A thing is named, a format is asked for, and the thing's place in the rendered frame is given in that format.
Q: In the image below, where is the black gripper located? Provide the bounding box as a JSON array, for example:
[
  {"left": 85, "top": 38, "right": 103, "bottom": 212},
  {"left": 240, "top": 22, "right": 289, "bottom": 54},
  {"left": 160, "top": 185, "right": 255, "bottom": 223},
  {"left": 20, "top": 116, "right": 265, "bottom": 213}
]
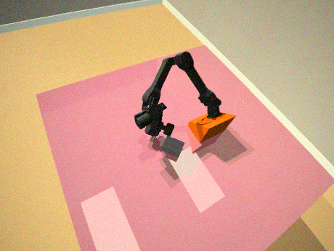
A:
[{"left": 152, "top": 118, "right": 174, "bottom": 136}]

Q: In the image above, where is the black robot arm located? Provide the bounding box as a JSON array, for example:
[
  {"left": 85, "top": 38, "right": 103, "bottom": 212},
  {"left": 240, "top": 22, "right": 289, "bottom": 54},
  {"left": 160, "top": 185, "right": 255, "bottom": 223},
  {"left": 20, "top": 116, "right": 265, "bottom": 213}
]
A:
[{"left": 134, "top": 52, "right": 223, "bottom": 136}]

